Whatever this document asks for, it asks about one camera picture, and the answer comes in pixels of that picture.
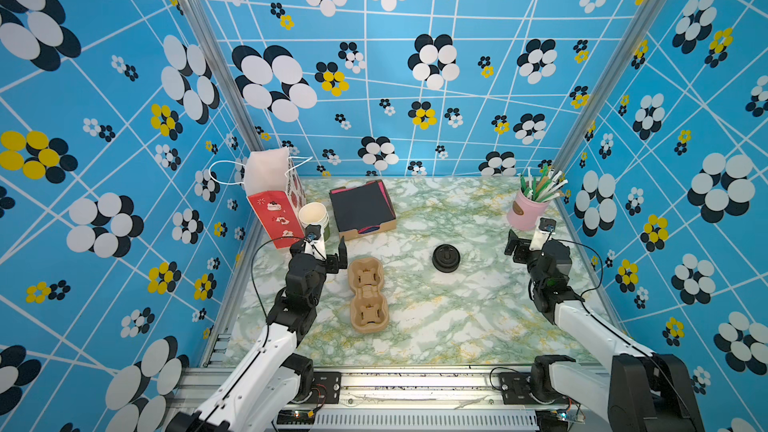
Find white green paper cup stack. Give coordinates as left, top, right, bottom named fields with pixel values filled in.
left=298, top=202, right=330, bottom=241

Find brown pulp cup carrier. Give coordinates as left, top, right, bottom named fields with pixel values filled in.
left=347, top=257, right=390, bottom=334

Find black plastic cup lids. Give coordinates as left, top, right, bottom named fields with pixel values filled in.
left=431, top=244, right=461, bottom=273

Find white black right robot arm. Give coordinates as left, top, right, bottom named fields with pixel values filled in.
left=504, top=232, right=705, bottom=431

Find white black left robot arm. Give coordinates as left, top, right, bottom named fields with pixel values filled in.
left=166, top=231, right=348, bottom=431

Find pink cup straw holder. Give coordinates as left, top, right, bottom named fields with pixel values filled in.
left=507, top=190, right=549, bottom=231

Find green white wrapped straws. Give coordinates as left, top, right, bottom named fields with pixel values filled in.
left=519, top=165, right=568, bottom=203

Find red white paper gift bag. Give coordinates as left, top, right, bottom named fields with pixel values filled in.
left=218, top=147, right=308, bottom=249

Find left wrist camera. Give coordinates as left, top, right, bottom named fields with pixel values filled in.
left=303, top=224, right=327, bottom=260

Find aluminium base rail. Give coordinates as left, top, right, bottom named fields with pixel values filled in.
left=161, top=365, right=685, bottom=432

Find right aluminium corner post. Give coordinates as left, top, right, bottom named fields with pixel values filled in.
left=553, top=0, right=668, bottom=171

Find aluminium corner post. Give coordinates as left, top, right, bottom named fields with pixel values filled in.
left=180, top=0, right=264, bottom=151
left=553, top=0, right=668, bottom=171

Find left aluminium corner post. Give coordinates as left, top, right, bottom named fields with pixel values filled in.
left=180, top=0, right=264, bottom=151

